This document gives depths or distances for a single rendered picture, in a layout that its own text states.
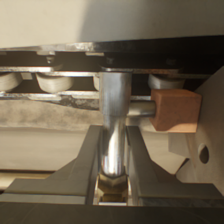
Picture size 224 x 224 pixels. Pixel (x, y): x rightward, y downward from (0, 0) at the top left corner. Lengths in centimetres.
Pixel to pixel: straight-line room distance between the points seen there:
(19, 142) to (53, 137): 8
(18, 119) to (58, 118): 7
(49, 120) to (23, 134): 7
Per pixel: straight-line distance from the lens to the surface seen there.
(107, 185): 17
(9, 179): 47
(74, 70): 18
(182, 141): 23
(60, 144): 33
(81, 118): 28
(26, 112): 30
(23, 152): 39
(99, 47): 18
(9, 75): 21
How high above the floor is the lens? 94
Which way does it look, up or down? 48 degrees down
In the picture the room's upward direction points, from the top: 178 degrees counter-clockwise
